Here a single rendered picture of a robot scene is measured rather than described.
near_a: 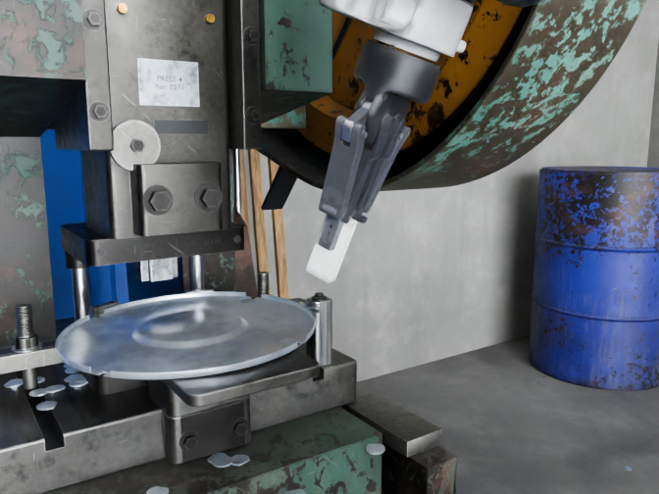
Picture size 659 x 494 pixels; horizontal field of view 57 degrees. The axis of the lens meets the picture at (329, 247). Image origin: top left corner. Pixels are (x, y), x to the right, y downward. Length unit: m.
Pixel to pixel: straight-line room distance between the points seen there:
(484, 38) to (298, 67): 0.23
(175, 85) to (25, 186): 0.31
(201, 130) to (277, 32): 0.15
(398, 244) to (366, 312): 0.32
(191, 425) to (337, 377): 0.22
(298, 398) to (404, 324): 1.91
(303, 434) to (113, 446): 0.22
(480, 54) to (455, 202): 2.02
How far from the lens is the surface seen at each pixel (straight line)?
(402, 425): 0.81
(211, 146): 0.76
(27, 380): 0.83
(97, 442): 0.72
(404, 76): 0.55
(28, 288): 0.98
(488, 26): 0.79
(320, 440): 0.77
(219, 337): 0.68
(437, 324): 2.83
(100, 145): 0.68
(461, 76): 0.81
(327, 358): 0.82
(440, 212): 2.72
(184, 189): 0.71
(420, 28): 0.55
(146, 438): 0.73
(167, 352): 0.67
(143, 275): 0.82
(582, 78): 0.83
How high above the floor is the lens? 1.00
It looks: 10 degrees down
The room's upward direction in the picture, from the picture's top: straight up
